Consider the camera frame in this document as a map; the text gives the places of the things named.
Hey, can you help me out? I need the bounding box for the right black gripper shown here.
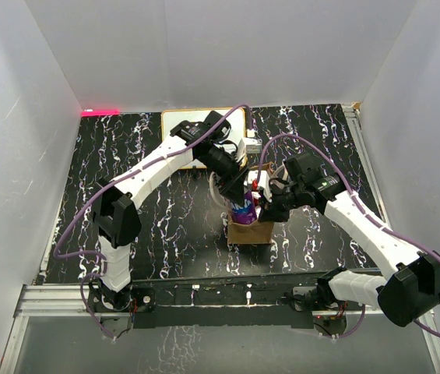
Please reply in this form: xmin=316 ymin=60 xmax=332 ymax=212
xmin=257 ymin=182 xmax=304 ymax=223

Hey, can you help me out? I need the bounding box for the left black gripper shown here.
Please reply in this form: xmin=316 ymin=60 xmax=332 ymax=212
xmin=199 ymin=147 xmax=251 ymax=207

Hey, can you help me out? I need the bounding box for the brown canvas tote bag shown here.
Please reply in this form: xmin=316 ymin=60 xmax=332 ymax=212
xmin=209 ymin=163 xmax=275 ymax=245

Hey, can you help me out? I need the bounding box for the purple can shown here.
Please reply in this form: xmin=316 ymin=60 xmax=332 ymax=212
xmin=231 ymin=190 xmax=257 ymax=225

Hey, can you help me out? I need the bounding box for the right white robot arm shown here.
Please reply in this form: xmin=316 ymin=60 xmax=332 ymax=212
xmin=251 ymin=153 xmax=440 ymax=326

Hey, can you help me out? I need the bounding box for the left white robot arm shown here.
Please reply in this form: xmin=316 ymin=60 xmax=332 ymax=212
xmin=91 ymin=109 xmax=255 ymax=311

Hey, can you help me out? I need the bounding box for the pink marker strip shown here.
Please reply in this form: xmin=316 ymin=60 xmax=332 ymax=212
xmin=81 ymin=109 xmax=121 ymax=118

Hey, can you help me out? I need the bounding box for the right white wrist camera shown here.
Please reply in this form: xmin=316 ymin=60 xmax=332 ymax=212
xmin=246 ymin=170 xmax=272 ymax=202

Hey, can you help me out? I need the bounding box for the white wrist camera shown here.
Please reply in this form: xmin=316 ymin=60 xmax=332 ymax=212
xmin=236 ymin=137 xmax=263 ymax=161
xmin=246 ymin=170 xmax=272 ymax=202

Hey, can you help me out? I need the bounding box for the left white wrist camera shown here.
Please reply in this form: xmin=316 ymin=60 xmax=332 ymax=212
xmin=236 ymin=137 xmax=263 ymax=161

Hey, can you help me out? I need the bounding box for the small whiteboard orange frame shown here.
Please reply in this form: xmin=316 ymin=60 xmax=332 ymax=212
xmin=159 ymin=109 xmax=247 ymax=171

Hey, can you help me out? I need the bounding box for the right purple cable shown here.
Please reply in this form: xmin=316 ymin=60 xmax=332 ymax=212
xmin=258 ymin=133 xmax=440 ymax=344

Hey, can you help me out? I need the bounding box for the purple cable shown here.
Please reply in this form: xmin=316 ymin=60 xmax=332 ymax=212
xmin=258 ymin=133 xmax=440 ymax=344
xmin=53 ymin=103 xmax=256 ymax=344

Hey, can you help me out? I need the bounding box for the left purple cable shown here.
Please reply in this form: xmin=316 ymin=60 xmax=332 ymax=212
xmin=53 ymin=103 xmax=256 ymax=344

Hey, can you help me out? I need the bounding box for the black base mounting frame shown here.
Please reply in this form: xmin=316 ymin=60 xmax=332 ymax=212
xmin=88 ymin=273 xmax=361 ymax=330

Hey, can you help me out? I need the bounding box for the aluminium rail frame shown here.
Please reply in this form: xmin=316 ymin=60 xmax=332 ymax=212
xmin=0 ymin=103 xmax=440 ymax=374

